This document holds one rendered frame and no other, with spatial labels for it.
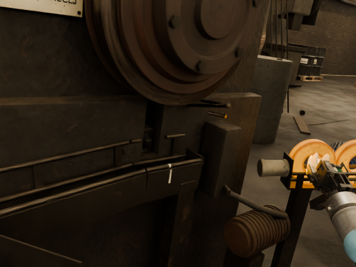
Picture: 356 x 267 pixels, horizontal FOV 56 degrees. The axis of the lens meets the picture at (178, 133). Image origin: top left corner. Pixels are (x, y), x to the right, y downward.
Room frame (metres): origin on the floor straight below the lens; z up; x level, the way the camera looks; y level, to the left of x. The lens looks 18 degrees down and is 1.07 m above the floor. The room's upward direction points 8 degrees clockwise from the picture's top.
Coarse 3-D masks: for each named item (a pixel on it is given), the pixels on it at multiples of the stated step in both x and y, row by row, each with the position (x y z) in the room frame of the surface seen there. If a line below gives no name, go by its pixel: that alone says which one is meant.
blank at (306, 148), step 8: (304, 144) 1.04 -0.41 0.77; (312, 144) 1.04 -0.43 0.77; (320, 144) 1.04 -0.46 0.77; (296, 152) 1.03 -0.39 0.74; (304, 152) 1.03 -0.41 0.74; (312, 152) 1.04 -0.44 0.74; (320, 152) 1.04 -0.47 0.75; (328, 152) 1.04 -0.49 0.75; (296, 160) 1.03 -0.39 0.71; (304, 160) 1.04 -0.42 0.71; (296, 168) 1.03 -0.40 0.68; (304, 168) 1.04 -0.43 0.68; (296, 176) 1.03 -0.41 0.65; (304, 176) 1.04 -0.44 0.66; (312, 184) 1.04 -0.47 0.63
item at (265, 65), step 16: (256, 64) 3.43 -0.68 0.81; (272, 64) 3.40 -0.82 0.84; (288, 64) 3.47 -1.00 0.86; (256, 80) 3.42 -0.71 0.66; (272, 80) 3.40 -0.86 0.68; (288, 80) 3.53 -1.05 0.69; (272, 96) 3.41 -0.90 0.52; (272, 112) 3.43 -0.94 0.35; (256, 128) 3.40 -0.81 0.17; (272, 128) 3.46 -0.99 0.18
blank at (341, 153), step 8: (344, 144) 1.07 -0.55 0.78; (352, 144) 1.05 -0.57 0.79; (336, 152) 1.07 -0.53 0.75; (344, 152) 1.05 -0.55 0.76; (352, 152) 1.05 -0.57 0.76; (336, 160) 1.05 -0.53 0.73; (344, 160) 1.05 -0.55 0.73; (344, 168) 1.05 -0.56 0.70; (352, 176) 1.06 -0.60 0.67; (352, 184) 1.06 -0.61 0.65
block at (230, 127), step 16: (208, 128) 1.02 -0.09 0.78; (224, 128) 0.98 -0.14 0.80; (240, 128) 1.01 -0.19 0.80; (208, 144) 1.01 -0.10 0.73; (224, 144) 0.97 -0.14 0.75; (208, 160) 1.00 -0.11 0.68; (224, 160) 0.97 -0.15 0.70; (208, 176) 0.99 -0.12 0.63; (224, 176) 0.98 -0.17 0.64; (208, 192) 0.98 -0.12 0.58; (224, 192) 0.99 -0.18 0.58
